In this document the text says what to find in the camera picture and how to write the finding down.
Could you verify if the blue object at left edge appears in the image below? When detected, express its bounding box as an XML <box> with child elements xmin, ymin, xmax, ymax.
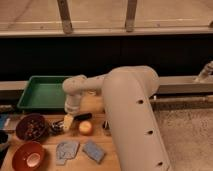
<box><xmin>0</xmin><ymin>114</ymin><xmax>11</xmax><ymax>131</ymax></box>

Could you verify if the left metal frame post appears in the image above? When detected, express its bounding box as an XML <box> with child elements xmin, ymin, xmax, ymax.
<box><xmin>57</xmin><ymin>0</ymin><xmax>73</xmax><ymax>34</ymax></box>

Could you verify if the yellow orange fruit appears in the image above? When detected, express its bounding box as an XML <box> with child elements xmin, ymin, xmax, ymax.
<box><xmin>79</xmin><ymin>121</ymin><xmax>93</xmax><ymax>135</ymax></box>

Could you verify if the small metal cup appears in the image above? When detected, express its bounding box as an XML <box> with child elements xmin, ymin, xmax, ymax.
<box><xmin>102</xmin><ymin>121</ymin><xmax>109</xmax><ymax>131</ymax></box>

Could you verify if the black handled metal scoop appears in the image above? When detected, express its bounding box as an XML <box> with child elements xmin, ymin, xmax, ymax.
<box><xmin>50</xmin><ymin>113</ymin><xmax>92</xmax><ymax>134</ymax></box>

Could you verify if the right metal frame post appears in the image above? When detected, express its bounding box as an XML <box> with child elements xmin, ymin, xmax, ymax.
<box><xmin>125</xmin><ymin>0</ymin><xmax>137</xmax><ymax>32</ymax></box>

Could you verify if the yellow scrub brush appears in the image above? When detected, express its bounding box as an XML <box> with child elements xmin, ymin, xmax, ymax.
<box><xmin>63</xmin><ymin>114</ymin><xmax>74</xmax><ymax>132</ymax></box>

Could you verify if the blue sponge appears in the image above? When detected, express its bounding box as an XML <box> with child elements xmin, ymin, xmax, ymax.
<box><xmin>82</xmin><ymin>140</ymin><xmax>105</xmax><ymax>164</ymax></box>

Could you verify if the metal frame post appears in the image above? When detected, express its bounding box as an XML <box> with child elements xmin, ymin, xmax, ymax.
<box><xmin>125</xmin><ymin>0</ymin><xmax>137</xmax><ymax>32</ymax></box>
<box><xmin>57</xmin><ymin>0</ymin><xmax>73</xmax><ymax>34</ymax></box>

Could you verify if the red bowl with white object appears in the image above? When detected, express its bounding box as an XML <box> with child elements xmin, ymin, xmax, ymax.
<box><xmin>12</xmin><ymin>141</ymin><xmax>45</xmax><ymax>171</ymax></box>

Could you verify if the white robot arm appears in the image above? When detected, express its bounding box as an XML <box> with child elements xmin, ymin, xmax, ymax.
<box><xmin>62</xmin><ymin>66</ymin><xmax>173</xmax><ymax>171</ymax></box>

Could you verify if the grey blue folded cloth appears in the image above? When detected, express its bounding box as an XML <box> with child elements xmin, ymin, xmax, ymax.
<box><xmin>56</xmin><ymin>140</ymin><xmax>80</xmax><ymax>165</ymax></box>

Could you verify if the green plastic tray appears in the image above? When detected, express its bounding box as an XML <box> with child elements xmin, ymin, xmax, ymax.
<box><xmin>17</xmin><ymin>76</ymin><xmax>67</xmax><ymax>111</ymax></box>

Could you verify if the dark bowl with nuts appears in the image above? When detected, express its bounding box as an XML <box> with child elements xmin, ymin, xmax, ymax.
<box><xmin>15</xmin><ymin>113</ymin><xmax>47</xmax><ymax>141</ymax></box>

